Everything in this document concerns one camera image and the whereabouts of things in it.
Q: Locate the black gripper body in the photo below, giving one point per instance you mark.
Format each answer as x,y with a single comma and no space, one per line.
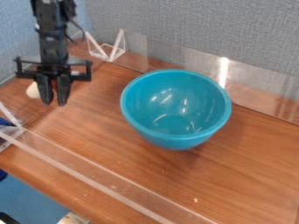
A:
77,68

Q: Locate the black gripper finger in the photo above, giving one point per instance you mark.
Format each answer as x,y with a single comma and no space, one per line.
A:
44,87
62,88

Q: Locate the blue bowl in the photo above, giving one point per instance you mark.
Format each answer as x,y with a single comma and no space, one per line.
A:
175,107

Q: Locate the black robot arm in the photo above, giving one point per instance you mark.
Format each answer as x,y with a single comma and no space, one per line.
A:
53,14

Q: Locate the cream mushroom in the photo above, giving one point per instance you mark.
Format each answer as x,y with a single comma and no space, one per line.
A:
32,91

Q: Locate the clear acrylic front barrier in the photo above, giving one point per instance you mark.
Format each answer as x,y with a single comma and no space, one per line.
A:
145,201

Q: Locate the clear acrylic back barrier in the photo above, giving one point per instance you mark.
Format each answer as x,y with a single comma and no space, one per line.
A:
255,88

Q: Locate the clear acrylic triangle bracket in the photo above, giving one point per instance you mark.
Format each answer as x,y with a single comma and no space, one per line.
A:
104,51

